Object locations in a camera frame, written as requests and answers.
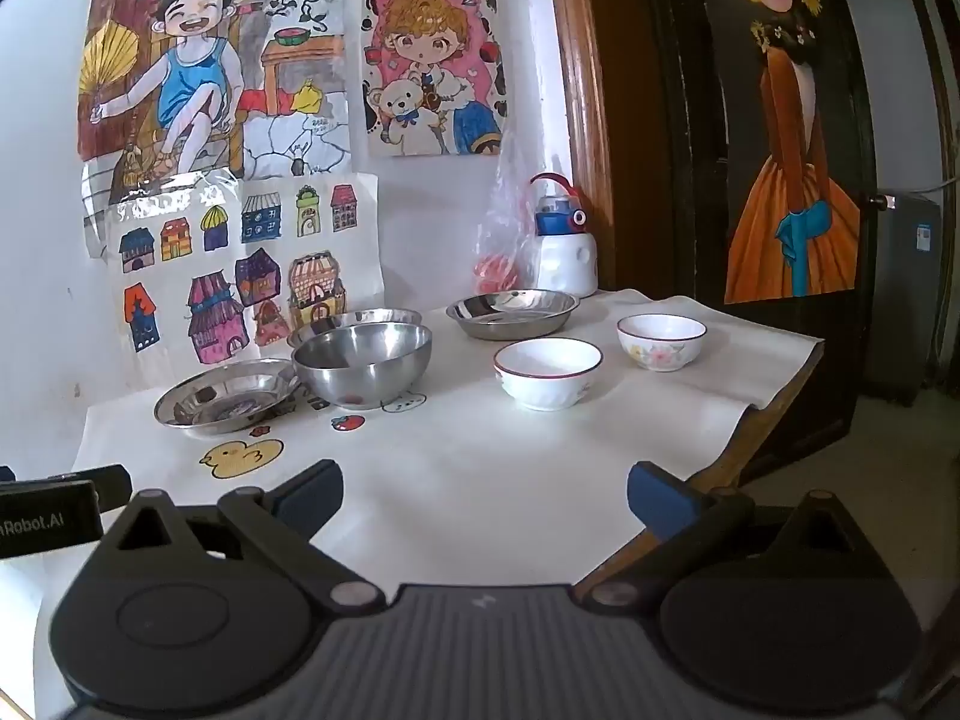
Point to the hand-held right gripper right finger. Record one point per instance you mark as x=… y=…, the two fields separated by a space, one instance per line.
x=660 y=499

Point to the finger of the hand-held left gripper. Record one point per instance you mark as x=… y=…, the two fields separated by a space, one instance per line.
x=105 y=484

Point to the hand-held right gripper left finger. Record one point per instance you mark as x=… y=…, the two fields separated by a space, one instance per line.
x=311 y=495

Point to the stainless steel plate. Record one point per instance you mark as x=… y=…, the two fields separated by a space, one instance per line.
x=217 y=397
x=510 y=311
x=352 y=317

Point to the stainless steel bowl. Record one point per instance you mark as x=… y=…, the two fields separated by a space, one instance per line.
x=360 y=367

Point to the floral white bowl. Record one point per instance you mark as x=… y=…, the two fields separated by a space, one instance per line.
x=664 y=349

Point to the red rimmed white bowl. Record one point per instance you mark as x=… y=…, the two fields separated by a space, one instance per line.
x=547 y=382

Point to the white printed tablecloth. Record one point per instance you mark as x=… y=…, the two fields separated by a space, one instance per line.
x=480 y=465

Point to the colourful houses drawing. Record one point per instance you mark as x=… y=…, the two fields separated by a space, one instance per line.
x=247 y=277

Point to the white and blue water bottle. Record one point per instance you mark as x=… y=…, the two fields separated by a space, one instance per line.
x=566 y=262

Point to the clear plastic bag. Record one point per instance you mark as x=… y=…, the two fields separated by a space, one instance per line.
x=502 y=255

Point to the grey appliance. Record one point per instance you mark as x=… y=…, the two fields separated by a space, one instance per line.
x=904 y=300

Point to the orange dress figure door poster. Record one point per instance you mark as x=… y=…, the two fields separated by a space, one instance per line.
x=795 y=165

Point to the dark door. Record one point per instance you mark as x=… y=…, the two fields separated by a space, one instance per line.
x=675 y=127

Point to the wooden door frame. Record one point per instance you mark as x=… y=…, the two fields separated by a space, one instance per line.
x=592 y=127

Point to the boy with fan wall poster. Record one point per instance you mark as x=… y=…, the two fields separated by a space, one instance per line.
x=187 y=75

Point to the child with teddy wall poster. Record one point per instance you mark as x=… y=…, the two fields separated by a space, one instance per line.
x=431 y=60

